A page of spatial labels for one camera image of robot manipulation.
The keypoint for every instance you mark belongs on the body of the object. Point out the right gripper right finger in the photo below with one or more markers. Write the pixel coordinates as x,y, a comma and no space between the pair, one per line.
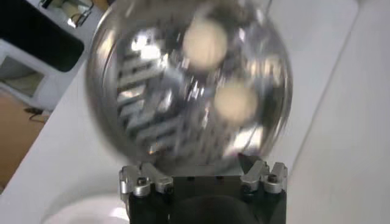
274,179

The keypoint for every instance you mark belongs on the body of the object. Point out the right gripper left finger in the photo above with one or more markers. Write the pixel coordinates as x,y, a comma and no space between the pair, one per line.
143,182

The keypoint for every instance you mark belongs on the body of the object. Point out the white steamed baozi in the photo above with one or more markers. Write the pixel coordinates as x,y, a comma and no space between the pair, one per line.
235,102
204,42

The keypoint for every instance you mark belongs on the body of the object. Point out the stainless steel steamer basket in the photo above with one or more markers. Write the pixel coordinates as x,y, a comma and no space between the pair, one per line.
146,91

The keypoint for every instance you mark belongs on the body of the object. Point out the white round plate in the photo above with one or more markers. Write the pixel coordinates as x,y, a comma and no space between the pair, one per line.
85,213

